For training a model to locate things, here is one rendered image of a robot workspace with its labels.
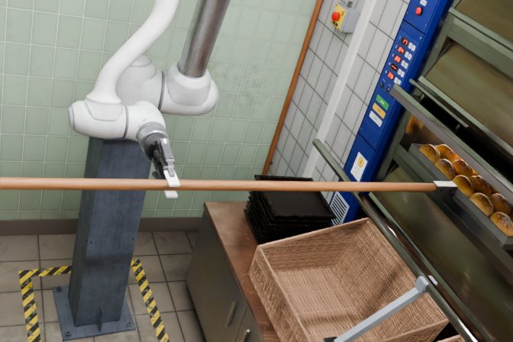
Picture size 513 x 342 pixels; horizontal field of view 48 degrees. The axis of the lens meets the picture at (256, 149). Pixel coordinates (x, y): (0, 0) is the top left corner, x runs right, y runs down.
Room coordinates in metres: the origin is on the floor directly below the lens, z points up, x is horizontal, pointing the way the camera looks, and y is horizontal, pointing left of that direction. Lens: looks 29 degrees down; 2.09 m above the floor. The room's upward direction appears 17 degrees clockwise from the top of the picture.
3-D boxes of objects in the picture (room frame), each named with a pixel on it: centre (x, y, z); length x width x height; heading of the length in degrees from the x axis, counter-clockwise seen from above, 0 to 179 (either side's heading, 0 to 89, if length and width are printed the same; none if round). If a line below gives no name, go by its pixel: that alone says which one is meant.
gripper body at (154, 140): (1.45, 0.27, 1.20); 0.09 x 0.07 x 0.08; 29
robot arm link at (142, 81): (1.90, 0.50, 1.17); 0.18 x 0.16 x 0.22; 111
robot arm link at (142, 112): (1.60, 0.37, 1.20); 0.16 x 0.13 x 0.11; 29
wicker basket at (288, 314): (1.64, -0.45, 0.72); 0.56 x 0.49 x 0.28; 30
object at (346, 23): (2.56, -0.20, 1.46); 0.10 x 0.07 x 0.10; 29
